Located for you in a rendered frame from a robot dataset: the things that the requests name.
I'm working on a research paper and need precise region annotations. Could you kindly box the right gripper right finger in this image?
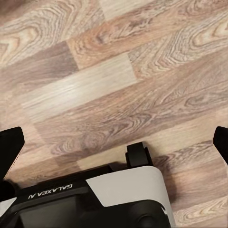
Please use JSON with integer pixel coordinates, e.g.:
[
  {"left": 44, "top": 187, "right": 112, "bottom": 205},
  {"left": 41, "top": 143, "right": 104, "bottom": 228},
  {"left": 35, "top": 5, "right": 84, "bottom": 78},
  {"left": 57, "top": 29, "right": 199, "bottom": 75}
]
[{"left": 213, "top": 126, "right": 228, "bottom": 165}]

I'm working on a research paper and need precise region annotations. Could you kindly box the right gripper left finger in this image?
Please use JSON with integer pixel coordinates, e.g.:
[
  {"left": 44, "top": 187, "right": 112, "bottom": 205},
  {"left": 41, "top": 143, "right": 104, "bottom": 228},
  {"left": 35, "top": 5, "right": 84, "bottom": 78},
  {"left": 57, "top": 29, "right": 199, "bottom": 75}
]
[{"left": 0, "top": 126, "right": 25, "bottom": 182}]

